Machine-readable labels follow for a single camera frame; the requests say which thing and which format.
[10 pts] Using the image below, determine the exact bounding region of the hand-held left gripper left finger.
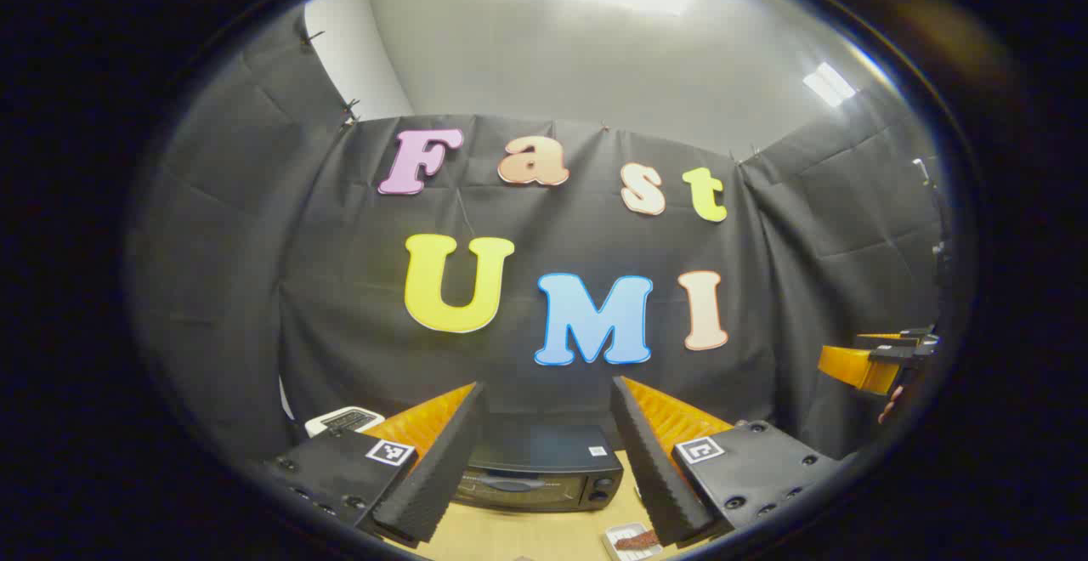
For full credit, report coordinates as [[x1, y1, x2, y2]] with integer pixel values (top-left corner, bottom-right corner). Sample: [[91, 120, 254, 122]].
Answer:
[[259, 381, 490, 550]]

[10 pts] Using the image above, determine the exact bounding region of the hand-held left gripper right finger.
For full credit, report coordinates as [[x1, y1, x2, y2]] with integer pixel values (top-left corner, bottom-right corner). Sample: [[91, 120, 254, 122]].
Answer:
[[609, 376, 856, 547]]

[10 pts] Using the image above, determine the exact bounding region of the black electric oven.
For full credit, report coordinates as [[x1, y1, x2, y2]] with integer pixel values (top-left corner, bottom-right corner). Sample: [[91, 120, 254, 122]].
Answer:
[[452, 415, 626, 513]]

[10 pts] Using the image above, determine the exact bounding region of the small white ribbed tray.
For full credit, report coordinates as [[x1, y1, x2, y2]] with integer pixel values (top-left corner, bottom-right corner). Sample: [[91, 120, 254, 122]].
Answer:
[[602, 523, 665, 561]]

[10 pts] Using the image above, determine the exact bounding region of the white toaster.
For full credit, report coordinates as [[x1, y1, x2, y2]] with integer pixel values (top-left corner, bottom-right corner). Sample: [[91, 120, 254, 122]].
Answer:
[[304, 406, 385, 439]]

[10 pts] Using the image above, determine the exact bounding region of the black backdrop cloth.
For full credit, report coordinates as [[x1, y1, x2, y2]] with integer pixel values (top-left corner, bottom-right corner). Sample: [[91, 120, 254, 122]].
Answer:
[[127, 4, 949, 470]]

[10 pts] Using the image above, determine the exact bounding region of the small ceiling light panel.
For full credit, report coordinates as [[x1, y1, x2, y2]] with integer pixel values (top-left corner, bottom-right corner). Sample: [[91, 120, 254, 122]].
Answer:
[[802, 62, 857, 109]]

